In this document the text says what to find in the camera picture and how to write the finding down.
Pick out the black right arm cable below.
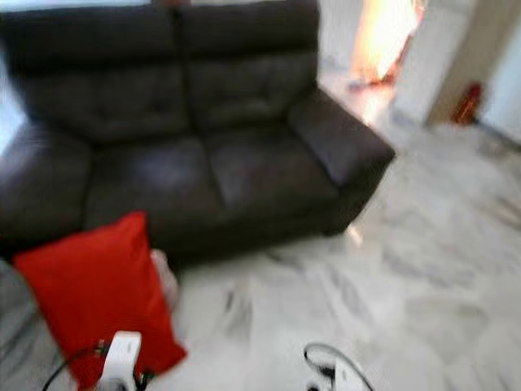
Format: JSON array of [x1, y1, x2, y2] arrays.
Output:
[[304, 342, 375, 391]]

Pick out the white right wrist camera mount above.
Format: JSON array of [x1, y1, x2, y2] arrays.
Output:
[[334, 362, 363, 391]]

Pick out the red fire extinguisher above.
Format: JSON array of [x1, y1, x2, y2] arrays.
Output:
[[454, 81, 483, 125]]

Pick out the red pillow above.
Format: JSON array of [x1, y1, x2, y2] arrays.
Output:
[[12, 211, 188, 390]]

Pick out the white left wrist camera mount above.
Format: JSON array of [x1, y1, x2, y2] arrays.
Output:
[[99, 331, 142, 391]]

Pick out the pale pink pillow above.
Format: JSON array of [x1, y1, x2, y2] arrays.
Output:
[[151, 249, 180, 310]]

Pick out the dark brown two-seat sofa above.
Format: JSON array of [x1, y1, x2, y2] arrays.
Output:
[[0, 0, 397, 266]]

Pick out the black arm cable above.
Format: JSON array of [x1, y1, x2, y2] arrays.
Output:
[[304, 342, 375, 391], [42, 342, 107, 391]]

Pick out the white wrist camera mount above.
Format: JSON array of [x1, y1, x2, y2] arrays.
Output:
[[334, 362, 363, 391], [99, 331, 142, 391]]

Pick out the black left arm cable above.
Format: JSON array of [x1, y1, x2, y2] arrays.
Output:
[[42, 342, 107, 391]]

